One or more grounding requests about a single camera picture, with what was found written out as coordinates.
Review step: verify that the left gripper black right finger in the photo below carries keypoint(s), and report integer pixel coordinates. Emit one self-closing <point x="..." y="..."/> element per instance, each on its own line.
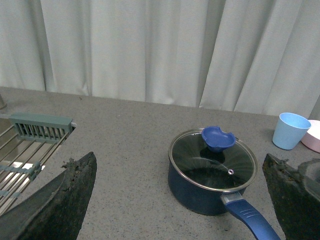
<point x="295" y="195"/>

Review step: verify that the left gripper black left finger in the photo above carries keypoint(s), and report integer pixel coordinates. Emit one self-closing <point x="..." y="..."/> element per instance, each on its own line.
<point x="57" y="210"/>

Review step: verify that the dark blue saucepan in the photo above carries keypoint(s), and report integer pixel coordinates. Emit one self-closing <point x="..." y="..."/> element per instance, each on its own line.
<point x="212" y="203"/>

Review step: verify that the glass lid with blue knob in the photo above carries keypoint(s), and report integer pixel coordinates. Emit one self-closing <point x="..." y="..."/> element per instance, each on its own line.
<point x="232" y="169"/>

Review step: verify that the pink plastic bowl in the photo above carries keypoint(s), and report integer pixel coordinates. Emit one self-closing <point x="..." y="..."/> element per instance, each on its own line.
<point x="312" y="137"/>

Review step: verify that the light blue plastic cup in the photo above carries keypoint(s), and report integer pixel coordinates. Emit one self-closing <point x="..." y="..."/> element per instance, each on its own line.
<point x="289" y="130"/>

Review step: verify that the metal dish drying rack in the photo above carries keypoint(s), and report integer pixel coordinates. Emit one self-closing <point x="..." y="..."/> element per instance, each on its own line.
<point x="27" y="142"/>

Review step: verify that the white curtain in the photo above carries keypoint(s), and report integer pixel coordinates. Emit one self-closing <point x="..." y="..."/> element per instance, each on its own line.
<point x="252" y="56"/>

